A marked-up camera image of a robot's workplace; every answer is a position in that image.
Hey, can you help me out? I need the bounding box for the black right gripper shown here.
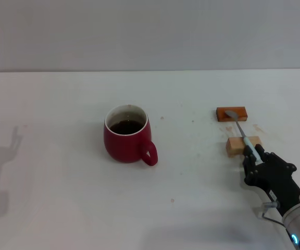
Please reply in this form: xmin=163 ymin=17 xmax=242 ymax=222
xmin=242 ymin=143 xmax=300 ymax=217

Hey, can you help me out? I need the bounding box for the spoon with light blue handle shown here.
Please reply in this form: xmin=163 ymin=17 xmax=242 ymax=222
xmin=224 ymin=109 xmax=265 ymax=166

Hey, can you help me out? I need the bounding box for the red ceramic coffee cup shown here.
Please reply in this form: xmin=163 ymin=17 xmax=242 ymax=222
xmin=103 ymin=104 xmax=159 ymax=167

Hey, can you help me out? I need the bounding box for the light wooden arch block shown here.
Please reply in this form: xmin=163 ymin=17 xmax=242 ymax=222
xmin=226 ymin=135 xmax=263 ymax=158

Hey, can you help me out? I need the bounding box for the orange wooden block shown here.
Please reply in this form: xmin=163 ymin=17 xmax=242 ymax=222
xmin=215 ymin=107 xmax=249 ymax=122

